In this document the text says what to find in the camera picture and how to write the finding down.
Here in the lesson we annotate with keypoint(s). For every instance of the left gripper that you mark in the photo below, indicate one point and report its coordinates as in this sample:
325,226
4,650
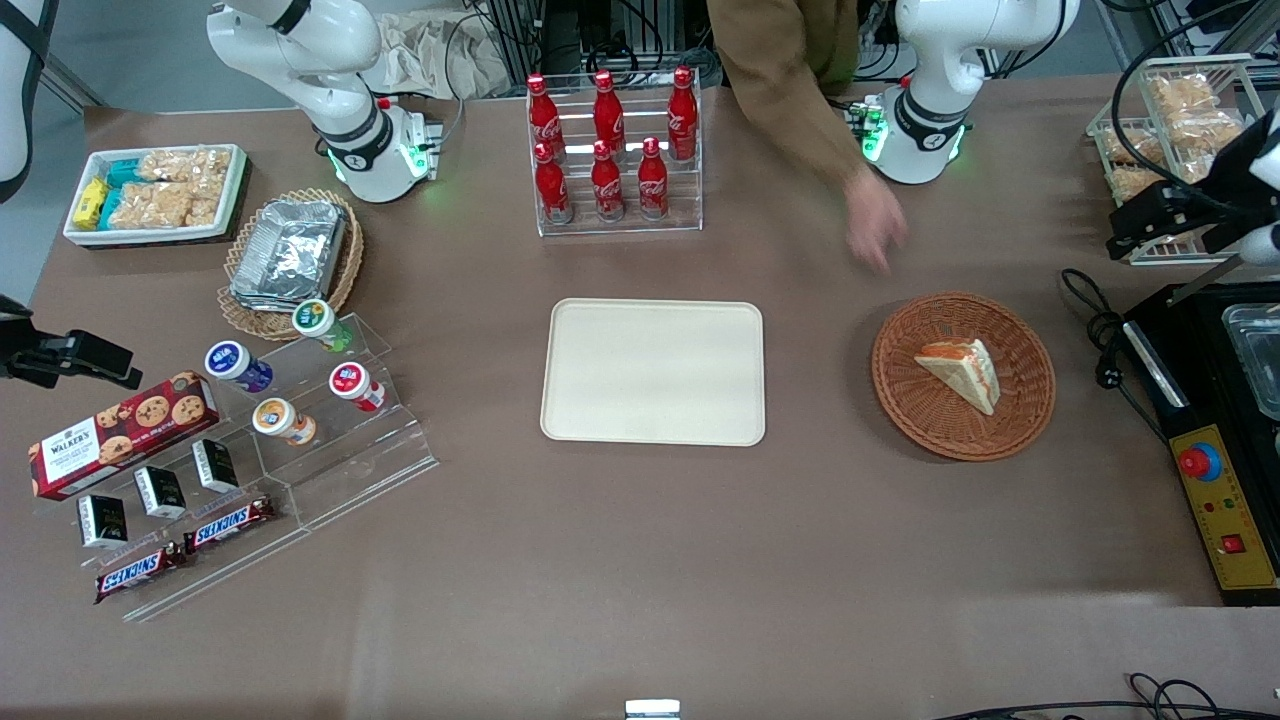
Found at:
1199,212

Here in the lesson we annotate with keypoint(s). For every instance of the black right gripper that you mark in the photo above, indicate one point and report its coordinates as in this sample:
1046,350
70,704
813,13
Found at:
18,348

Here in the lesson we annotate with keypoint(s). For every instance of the triangular sandwich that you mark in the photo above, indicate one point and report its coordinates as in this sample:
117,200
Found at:
965,375

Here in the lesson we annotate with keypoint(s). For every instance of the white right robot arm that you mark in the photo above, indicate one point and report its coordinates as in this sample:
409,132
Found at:
340,110

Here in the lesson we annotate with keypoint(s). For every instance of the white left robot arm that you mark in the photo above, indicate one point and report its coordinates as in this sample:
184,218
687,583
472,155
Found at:
930,60

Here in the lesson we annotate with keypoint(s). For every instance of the forearm in brown sleeve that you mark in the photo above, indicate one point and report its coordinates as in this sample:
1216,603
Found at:
780,70

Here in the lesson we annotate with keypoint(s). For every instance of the light woven wicker basket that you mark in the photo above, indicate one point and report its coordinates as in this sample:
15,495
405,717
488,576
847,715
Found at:
345,270

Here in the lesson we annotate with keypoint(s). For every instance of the brown round wicker basket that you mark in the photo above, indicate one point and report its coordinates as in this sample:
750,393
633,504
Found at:
930,420

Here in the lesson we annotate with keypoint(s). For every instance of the cream plastic tray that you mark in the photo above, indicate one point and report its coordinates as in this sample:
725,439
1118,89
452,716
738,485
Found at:
652,372

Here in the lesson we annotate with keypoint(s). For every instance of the bare human hand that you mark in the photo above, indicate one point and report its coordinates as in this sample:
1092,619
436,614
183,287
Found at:
875,220

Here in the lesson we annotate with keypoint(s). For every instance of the rice snack bag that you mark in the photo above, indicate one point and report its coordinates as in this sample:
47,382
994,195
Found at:
1195,165
1135,182
1205,130
1180,93
1128,145

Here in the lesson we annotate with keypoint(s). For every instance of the grey metal bar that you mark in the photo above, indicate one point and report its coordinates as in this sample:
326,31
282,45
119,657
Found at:
1205,282

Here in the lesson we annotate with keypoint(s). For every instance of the red Walkers cookie box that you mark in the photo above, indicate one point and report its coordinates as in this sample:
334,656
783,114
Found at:
120,435

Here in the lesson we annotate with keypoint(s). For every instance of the blue lid drink bottle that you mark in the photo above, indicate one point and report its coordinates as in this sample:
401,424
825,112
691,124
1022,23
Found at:
232,362

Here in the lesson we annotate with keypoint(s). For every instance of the small black box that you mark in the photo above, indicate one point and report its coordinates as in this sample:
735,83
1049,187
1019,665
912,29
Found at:
216,466
102,521
160,492

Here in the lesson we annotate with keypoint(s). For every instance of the yellow snack packet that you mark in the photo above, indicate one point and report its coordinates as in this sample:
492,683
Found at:
90,203

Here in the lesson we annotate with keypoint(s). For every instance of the clear plastic container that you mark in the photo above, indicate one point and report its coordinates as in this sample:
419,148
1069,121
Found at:
1258,350

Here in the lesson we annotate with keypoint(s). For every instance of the clear rice cracker bag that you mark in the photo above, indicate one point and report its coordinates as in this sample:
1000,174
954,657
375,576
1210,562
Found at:
160,205
190,165

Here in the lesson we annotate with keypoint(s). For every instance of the orange lid drink bottle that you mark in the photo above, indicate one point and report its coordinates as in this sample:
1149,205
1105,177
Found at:
277,418

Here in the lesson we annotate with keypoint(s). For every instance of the teal snack packet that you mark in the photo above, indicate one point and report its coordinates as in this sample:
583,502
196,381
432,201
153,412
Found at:
122,172

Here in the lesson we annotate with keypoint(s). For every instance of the Snickers chocolate bar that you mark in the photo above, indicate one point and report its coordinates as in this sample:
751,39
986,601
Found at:
140,573
230,524

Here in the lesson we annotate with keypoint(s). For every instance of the white rectangular snack bin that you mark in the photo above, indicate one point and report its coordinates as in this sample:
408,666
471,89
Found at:
235,190

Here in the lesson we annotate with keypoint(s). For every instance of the stacked foil containers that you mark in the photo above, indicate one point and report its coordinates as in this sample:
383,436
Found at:
290,255

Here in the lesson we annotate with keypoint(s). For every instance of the green lid drink bottle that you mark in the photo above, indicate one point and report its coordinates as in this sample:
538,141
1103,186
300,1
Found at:
315,320

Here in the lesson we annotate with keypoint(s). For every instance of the red lid drink bottle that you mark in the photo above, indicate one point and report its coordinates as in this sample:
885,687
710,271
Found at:
352,382

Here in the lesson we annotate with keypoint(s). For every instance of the clear acrylic stepped display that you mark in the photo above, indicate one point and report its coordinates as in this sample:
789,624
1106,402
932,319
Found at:
350,470

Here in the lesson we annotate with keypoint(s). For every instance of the black yellow control box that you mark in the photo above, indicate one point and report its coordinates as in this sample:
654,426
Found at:
1225,520

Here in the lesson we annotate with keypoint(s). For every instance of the crumpled beige bag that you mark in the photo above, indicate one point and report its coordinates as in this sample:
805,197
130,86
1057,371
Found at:
440,55

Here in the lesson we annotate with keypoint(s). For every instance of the red cola bottle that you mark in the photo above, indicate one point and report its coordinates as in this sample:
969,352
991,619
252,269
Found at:
606,185
652,183
607,112
551,188
682,115
543,118

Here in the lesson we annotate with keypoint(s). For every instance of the clear acrylic bottle rack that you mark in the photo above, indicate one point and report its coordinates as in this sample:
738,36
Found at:
620,228

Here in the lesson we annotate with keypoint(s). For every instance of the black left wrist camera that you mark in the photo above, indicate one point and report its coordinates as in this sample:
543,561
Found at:
1240,160

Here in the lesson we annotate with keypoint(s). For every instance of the black aluminium frame rack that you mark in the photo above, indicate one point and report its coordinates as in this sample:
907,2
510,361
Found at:
560,40

